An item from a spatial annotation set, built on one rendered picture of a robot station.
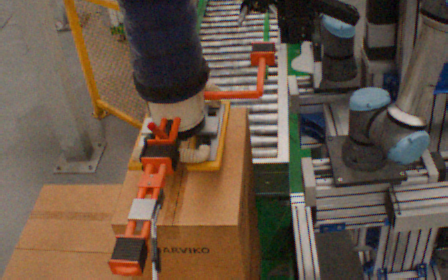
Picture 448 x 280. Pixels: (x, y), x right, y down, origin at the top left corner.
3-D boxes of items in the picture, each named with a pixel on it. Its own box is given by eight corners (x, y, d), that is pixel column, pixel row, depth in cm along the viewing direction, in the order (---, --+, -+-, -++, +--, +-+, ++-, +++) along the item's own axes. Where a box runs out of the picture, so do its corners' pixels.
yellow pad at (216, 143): (202, 105, 186) (201, 94, 182) (231, 105, 184) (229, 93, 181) (187, 171, 159) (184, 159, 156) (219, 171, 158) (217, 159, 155)
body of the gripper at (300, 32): (277, 30, 109) (274, -23, 101) (318, 27, 108) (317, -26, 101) (281, 47, 102) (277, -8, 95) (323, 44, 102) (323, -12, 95)
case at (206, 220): (164, 183, 231) (146, 110, 206) (254, 182, 225) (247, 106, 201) (138, 296, 184) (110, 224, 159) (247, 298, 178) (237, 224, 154)
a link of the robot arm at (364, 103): (370, 113, 158) (373, 76, 150) (398, 136, 148) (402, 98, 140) (339, 127, 155) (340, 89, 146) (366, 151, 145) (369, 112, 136)
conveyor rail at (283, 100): (278, -10, 420) (276, -31, 408) (284, -10, 419) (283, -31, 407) (279, 191, 239) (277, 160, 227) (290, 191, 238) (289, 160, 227)
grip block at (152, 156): (148, 154, 151) (144, 139, 148) (181, 154, 150) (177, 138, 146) (142, 174, 145) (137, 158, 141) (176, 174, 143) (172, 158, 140)
